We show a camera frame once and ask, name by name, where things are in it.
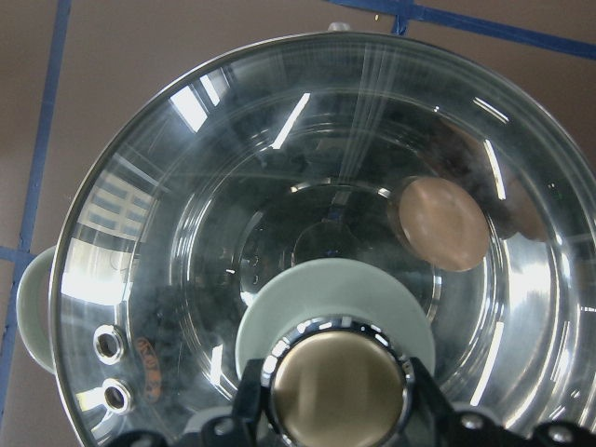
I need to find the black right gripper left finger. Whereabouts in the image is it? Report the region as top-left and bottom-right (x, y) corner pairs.
(231, 359), (269, 446)

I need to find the beige egg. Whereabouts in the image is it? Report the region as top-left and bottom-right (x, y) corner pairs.
(397, 177), (490, 272)

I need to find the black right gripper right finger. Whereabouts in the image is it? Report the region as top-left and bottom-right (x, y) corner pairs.
(404, 358), (454, 446)

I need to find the glass pot lid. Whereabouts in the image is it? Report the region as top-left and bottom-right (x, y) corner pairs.
(48, 31), (596, 447)

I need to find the pale green cooking pot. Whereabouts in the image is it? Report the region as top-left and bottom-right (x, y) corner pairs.
(16, 20), (596, 447)

